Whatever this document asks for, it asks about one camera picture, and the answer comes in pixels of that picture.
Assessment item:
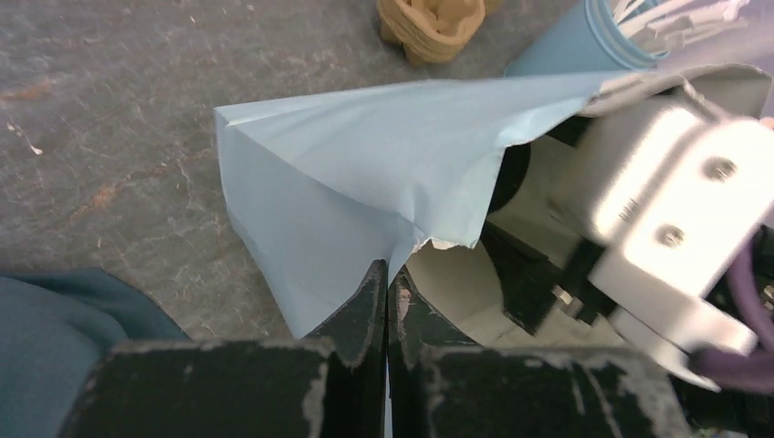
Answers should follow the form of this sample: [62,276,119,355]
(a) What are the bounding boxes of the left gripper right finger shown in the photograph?
[387,269,690,437]

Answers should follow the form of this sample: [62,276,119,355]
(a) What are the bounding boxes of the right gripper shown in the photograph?
[481,222,617,335]

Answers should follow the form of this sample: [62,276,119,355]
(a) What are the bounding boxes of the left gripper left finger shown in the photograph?
[60,260,387,437]

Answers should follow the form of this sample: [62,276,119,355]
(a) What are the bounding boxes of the light blue paper bag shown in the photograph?
[214,64,773,338]

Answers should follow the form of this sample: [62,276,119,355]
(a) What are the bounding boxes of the blue straw holder cup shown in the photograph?
[504,0,666,77]

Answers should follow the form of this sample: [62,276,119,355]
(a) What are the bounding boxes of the brown cardboard cup carrier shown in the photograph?
[376,0,502,66]

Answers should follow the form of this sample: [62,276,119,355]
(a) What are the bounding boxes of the blue cloth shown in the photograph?
[1,268,187,437]

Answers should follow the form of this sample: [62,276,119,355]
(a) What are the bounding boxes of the white wrapped straws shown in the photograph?
[611,0,748,56]

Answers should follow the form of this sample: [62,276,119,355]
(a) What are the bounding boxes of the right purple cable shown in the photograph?
[689,238,774,397]

